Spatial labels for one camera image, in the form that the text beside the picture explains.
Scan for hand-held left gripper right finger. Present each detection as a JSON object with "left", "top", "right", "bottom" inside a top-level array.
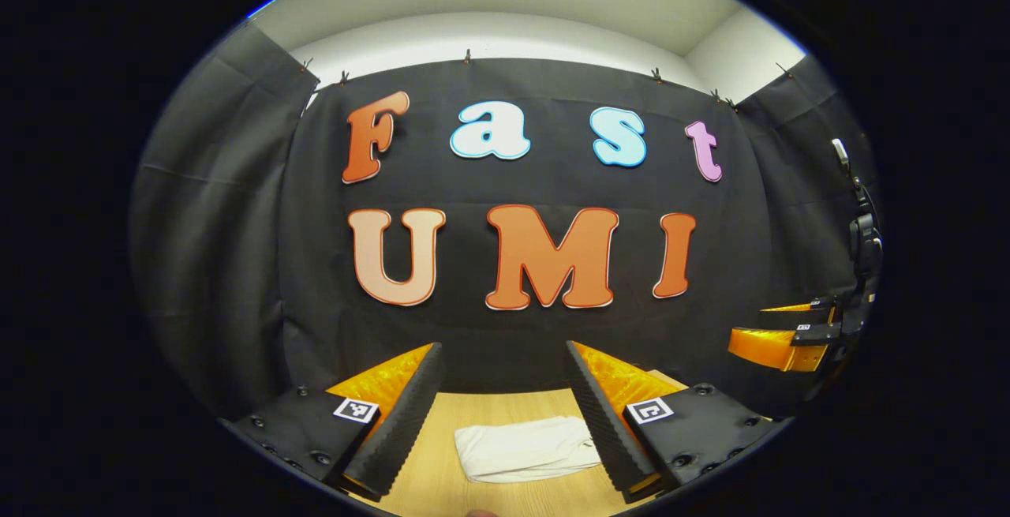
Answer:
[{"left": 565, "top": 339, "right": 790, "bottom": 504}]

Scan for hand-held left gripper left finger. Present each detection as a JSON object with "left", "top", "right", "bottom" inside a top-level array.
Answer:
[{"left": 217, "top": 342, "right": 444, "bottom": 500}]

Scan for white jeans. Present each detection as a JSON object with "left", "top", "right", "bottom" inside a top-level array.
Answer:
[{"left": 454, "top": 415, "right": 603, "bottom": 485}]

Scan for black stand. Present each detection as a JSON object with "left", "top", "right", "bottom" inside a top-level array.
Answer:
[{"left": 846, "top": 176, "right": 885, "bottom": 290}]

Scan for black backdrop cloth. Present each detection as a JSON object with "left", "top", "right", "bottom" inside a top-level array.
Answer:
[{"left": 130, "top": 24, "right": 881, "bottom": 423}]

